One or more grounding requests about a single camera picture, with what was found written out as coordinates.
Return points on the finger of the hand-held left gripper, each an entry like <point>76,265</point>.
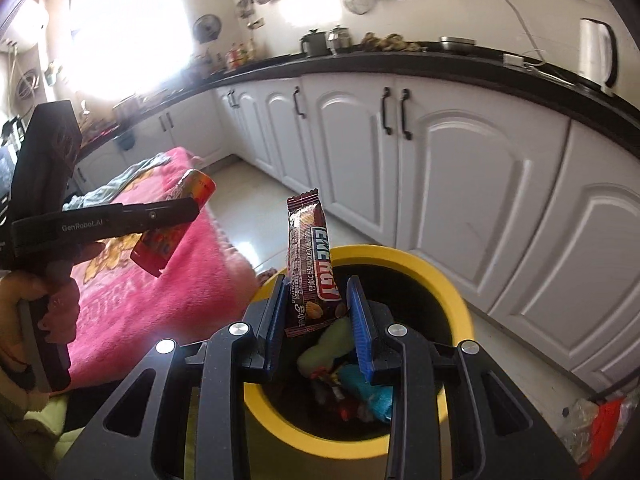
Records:
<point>155,215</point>

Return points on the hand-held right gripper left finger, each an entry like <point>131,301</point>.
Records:
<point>277,320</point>

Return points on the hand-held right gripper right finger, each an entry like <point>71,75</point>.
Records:
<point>362,330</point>

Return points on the red snack packet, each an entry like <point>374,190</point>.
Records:
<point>160,250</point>

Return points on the brown snack bar wrapper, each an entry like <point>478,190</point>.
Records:
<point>307,260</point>

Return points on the yellow rimmed waste bin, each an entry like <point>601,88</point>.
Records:
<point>425,270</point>

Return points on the person's left hand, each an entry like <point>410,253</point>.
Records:
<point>10,310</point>

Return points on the pale green packet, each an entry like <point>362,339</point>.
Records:
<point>330,347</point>

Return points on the blue grey cloth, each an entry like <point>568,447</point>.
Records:
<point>130,175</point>

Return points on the blue packet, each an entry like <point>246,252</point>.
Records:
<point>372,392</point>

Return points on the crumpled red bag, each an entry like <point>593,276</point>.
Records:
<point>347,412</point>

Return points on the steel kitchen pot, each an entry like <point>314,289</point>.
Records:
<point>125,107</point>

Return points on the pink fleece blanket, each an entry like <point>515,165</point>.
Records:
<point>150,320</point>

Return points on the white kitchen base cabinet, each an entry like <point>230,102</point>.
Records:
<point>450,185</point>

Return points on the bright kitchen window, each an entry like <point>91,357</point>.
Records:
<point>125,25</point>

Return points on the row of condiment bottles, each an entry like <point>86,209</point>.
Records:
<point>240,55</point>

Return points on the crumpled clear plastic bag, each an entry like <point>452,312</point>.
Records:
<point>575,422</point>

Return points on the dark metal pot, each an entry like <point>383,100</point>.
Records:
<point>314,44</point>

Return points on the black kitchen countertop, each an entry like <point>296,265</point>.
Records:
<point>350,62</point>

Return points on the steel pot with lid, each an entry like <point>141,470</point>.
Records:
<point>340,39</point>

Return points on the red plastic bag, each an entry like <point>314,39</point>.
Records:
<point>612,415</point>

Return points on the pile of dried roots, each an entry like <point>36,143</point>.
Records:
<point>390,42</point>

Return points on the round metal lid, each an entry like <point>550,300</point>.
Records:
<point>457,42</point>

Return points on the white power adapter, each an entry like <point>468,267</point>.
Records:
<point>515,59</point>

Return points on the white electric kettle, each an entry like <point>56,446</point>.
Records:
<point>595,55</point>

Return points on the wall exhaust fan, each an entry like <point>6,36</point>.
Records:
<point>207,27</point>

